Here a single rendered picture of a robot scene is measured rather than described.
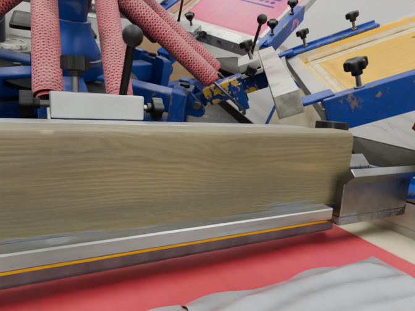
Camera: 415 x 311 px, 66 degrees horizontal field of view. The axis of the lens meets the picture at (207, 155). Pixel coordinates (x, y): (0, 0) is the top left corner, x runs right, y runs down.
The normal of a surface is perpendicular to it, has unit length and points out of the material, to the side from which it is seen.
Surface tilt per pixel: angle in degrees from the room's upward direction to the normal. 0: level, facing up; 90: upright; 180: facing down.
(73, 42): 63
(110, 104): 71
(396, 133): 90
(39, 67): 42
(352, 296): 10
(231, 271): 19
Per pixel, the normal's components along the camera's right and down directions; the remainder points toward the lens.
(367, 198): 0.45, 0.18
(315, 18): -0.89, 0.03
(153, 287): 0.07, -0.98
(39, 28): -0.05, -0.39
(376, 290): 0.18, -0.77
